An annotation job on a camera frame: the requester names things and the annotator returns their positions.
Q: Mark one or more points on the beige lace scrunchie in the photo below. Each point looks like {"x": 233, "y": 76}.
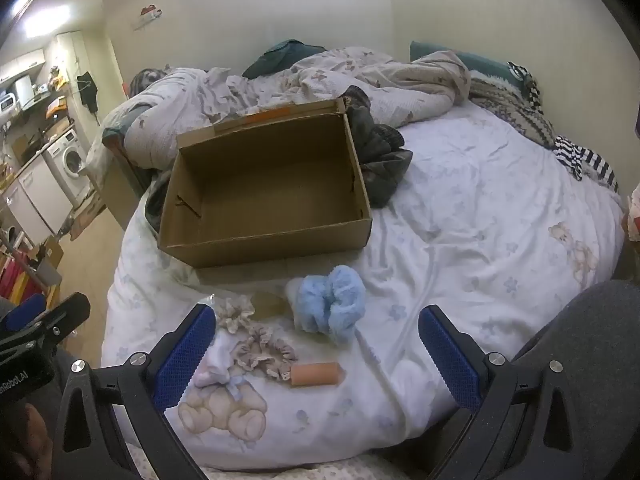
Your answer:
{"x": 260, "y": 352}

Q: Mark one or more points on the white washing machine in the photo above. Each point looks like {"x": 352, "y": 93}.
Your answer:
{"x": 72, "y": 162}

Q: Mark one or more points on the dark green pillow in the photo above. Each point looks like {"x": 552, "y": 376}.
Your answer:
{"x": 280, "y": 55}

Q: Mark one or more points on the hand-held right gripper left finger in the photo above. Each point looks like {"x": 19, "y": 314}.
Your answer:
{"x": 185, "y": 355}

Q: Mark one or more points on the white floor cabinet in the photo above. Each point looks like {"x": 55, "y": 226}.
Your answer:
{"x": 35, "y": 195}

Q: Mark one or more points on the cream floral scrunchie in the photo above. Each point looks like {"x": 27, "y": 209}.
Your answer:
{"x": 235, "y": 312}

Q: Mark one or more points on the black white striped cloth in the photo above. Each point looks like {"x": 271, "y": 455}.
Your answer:
{"x": 590, "y": 160}

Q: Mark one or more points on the wall sticker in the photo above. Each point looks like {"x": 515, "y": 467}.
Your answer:
{"x": 150, "y": 14}

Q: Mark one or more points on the person's left hand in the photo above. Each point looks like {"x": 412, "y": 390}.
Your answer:
{"x": 27, "y": 435}

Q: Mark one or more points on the white kitchen appliance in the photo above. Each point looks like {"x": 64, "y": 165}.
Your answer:
{"x": 25, "y": 91}

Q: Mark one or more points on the patterned knit blanket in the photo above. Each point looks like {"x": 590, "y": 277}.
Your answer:
{"x": 515, "y": 110}

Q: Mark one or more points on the brown cardboard box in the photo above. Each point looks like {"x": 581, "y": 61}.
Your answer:
{"x": 275, "y": 175}

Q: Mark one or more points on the camouflage garment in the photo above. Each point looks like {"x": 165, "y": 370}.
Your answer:
{"x": 380, "y": 160}

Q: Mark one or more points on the teal pillow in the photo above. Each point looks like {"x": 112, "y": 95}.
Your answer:
{"x": 480, "y": 62}

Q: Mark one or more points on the white sock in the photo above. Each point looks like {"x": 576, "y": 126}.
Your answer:
{"x": 330, "y": 300}

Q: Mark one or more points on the dark striped cushion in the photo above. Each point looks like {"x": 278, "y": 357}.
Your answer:
{"x": 145, "y": 80}

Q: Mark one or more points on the black white checked cloth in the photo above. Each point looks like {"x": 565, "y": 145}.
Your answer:
{"x": 530, "y": 90}

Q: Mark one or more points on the red yellow folded mat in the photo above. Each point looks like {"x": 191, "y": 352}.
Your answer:
{"x": 15, "y": 282}

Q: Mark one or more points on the brown bed base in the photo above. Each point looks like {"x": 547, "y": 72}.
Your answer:
{"x": 122, "y": 190}

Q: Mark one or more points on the red white cloth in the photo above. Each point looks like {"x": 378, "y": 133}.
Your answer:
{"x": 635, "y": 215}

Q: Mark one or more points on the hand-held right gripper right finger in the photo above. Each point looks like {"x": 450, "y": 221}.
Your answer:
{"x": 450, "y": 360}

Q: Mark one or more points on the black hanging garment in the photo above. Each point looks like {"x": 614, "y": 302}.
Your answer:
{"x": 87, "y": 87}

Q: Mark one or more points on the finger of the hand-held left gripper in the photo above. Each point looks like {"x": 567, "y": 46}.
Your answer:
{"x": 65, "y": 312}
{"x": 25, "y": 307}

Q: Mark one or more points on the orange cloth roll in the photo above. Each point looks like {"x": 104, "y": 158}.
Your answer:
{"x": 317, "y": 375}

